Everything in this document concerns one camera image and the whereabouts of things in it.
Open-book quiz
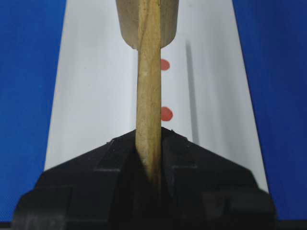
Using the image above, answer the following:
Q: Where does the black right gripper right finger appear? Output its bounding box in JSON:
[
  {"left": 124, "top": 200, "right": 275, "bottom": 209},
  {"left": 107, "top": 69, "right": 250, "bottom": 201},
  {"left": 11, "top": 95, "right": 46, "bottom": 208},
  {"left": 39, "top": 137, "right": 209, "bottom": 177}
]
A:
[{"left": 156, "top": 128, "right": 276, "bottom": 230}]

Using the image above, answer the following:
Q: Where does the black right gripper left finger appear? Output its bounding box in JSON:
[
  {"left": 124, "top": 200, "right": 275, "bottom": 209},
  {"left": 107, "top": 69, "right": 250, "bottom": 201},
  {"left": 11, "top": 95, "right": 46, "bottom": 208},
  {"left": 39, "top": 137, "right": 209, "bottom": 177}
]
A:
[{"left": 12, "top": 131, "right": 153, "bottom": 230}]

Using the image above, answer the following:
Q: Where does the wooden mallet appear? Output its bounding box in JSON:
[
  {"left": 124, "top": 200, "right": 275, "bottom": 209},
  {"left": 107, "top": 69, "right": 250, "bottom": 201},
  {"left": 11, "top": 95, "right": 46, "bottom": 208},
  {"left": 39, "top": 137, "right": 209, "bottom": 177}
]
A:
[{"left": 116, "top": 0, "right": 179, "bottom": 189}]

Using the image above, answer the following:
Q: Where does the white foam board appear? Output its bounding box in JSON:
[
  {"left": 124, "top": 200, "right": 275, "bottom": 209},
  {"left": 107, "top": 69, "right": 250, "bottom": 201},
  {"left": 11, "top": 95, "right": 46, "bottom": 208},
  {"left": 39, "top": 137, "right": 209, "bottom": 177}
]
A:
[{"left": 45, "top": 0, "right": 268, "bottom": 191}]

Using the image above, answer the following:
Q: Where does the blue table cloth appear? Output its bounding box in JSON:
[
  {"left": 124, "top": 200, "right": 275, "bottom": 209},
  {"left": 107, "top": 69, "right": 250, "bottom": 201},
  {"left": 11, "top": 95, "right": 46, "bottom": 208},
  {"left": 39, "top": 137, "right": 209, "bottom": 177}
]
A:
[{"left": 0, "top": 0, "right": 307, "bottom": 223}]

